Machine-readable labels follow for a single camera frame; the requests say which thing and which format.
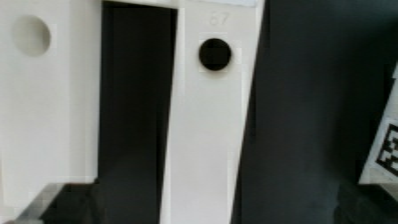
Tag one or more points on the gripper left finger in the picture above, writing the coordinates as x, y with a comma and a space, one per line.
66, 205

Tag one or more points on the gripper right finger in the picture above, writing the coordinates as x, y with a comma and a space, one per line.
367, 206

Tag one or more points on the white chair back part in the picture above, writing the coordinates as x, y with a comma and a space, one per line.
50, 101

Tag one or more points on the white chair seat part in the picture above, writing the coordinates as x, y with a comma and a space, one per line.
381, 167

